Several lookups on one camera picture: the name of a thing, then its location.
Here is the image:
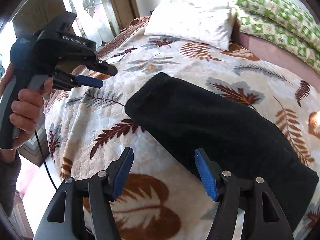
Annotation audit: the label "leaf-print fleece blanket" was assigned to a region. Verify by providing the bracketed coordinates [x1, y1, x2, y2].
[44, 34, 320, 240]

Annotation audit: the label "person's left forearm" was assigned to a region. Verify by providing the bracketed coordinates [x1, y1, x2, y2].
[0, 152, 22, 217]

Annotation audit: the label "black cable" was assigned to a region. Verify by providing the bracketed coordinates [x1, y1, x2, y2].
[34, 129, 60, 189]

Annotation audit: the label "black pants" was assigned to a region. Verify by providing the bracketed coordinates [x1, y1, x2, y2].
[124, 72, 319, 233]

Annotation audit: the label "brown quilted bedspread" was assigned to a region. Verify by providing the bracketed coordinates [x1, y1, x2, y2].
[96, 16, 152, 58]

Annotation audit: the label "person's left hand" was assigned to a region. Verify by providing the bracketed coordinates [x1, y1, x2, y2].
[0, 63, 54, 157]

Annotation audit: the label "wooden window frame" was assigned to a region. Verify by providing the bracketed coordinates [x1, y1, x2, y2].
[0, 0, 140, 45]

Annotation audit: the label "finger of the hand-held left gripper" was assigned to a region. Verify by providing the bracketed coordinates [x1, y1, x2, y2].
[86, 59, 118, 76]
[56, 74, 104, 92]

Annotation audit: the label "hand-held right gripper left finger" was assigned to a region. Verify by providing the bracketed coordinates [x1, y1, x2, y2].
[34, 147, 135, 240]

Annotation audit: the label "pink bed sheet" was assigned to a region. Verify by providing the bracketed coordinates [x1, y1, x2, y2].
[232, 31, 320, 77]

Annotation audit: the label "white leaf-print pillow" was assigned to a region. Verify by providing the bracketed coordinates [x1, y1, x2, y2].
[144, 1, 237, 50]

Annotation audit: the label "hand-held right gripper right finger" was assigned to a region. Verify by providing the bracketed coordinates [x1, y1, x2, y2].
[194, 148, 294, 240]

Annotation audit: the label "green white patterned pillows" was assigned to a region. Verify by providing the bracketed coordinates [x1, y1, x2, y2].
[235, 0, 320, 74]

